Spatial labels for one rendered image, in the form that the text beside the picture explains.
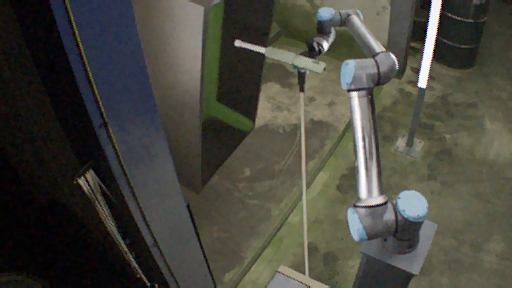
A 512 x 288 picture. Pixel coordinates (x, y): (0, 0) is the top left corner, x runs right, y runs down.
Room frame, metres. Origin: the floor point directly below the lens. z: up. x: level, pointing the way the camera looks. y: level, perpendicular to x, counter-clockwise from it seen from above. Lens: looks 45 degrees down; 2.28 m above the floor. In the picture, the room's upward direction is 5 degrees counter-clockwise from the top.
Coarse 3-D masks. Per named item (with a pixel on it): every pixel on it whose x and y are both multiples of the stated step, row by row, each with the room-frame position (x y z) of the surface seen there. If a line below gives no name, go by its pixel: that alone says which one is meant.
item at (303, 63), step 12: (252, 48) 1.81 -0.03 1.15; (264, 48) 1.78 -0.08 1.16; (276, 48) 1.76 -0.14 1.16; (276, 60) 1.72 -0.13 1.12; (288, 60) 1.68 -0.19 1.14; (300, 60) 1.65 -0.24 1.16; (312, 60) 1.64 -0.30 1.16; (300, 72) 1.66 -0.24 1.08; (324, 72) 1.60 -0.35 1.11; (300, 84) 1.67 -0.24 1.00
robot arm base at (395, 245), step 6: (384, 240) 0.94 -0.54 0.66; (390, 240) 0.91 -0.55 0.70; (396, 240) 0.90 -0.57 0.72; (402, 240) 0.88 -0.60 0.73; (408, 240) 0.88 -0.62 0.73; (414, 240) 0.88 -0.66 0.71; (384, 246) 0.92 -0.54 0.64; (390, 246) 0.89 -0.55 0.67; (396, 246) 0.88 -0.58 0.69; (402, 246) 0.87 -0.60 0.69; (408, 246) 0.87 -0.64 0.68; (414, 246) 0.87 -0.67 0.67; (396, 252) 0.87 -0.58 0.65; (402, 252) 0.86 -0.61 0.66; (408, 252) 0.86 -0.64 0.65
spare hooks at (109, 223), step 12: (84, 168) 0.63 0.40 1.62; (72, 180) 0.62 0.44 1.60; (84, 180) 0.61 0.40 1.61; (96, 180) 0.63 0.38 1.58; (96, 192) 0.62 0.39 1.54; (108, 192) 0.64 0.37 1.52; (96, 204) 0.61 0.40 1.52; (108, 216) 0.61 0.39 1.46; (108, 228) 0.62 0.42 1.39; (120, 240) 0.63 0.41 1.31; (132, 252) 0.68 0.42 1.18; (132, 264) 0.64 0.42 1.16
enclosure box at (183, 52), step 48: (144, 0) 1.51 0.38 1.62; (192, 0) 1.38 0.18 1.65; (240, 0) 1.98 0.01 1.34; (144, 48) 1.55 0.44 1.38; (192, 48) 1.39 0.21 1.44; (240, 48) 2.00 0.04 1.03; (192, 96) 1.41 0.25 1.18; (240, 96) 2.01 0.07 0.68; (192, 144) 1.45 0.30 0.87; (240, 144) 1.83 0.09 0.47
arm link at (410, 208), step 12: (408, 192) 1.01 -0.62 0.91; (396, 204) 0.96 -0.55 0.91; (408, 204) 0.94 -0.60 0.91; (420, 204) 0.94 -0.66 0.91; (396, 216) 0.91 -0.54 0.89; (408, 216) 0.89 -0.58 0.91; (420, 216) 0.88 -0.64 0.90; (396, 228) 0.88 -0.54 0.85; (408, 228) 0.88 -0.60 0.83; (420, 228) 0.90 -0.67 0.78
